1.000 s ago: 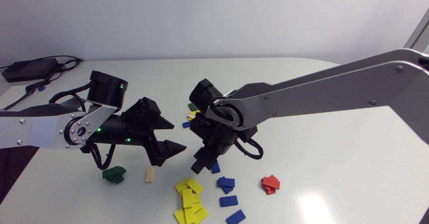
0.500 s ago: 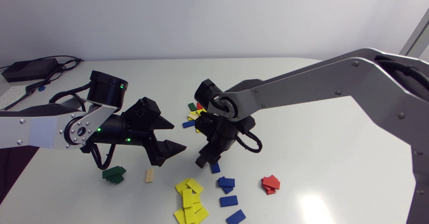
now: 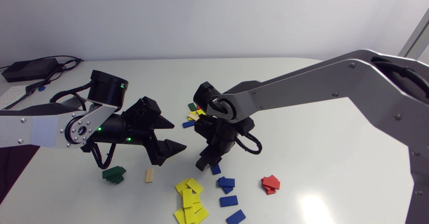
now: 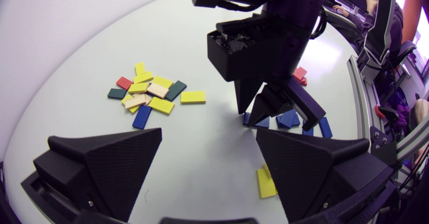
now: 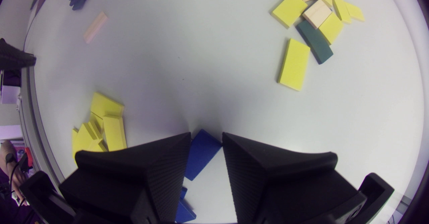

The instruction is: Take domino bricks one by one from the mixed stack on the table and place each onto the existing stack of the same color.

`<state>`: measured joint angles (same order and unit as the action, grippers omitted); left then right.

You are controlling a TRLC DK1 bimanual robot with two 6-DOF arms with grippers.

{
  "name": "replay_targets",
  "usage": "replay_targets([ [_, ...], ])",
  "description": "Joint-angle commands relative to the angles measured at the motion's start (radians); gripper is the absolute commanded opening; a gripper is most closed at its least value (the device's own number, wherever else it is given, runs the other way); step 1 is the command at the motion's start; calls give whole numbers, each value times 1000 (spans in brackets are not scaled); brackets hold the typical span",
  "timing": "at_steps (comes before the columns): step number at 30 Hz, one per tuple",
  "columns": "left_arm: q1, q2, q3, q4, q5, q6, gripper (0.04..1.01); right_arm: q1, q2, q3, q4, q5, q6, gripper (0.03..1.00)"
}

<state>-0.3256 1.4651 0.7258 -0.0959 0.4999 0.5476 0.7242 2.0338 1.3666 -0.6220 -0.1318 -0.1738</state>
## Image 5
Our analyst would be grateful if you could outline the blue wooden block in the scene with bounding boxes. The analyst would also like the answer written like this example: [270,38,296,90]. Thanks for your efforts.
[185,129,223,181]

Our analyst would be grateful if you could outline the pile of yellow wooden blocks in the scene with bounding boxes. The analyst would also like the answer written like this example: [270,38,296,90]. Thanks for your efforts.
[71,112,108,164]

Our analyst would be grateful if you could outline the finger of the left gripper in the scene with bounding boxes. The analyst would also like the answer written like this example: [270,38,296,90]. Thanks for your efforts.
[0,38,37,71]

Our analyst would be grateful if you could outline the pile of blue wooden blocks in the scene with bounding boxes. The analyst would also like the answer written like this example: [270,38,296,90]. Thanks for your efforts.
[174,186,197,224]

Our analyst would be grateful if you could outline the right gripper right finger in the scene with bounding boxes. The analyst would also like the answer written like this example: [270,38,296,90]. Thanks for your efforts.
[222,132,368,224]

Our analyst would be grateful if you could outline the person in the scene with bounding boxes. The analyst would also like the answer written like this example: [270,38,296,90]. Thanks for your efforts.
[0,139,26,224]

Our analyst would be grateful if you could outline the green wooden block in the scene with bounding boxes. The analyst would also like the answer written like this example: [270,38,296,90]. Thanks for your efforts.
[296,19,334,65]

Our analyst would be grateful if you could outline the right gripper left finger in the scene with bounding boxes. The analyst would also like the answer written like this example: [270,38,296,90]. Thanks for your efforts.
[59,132,192,224]

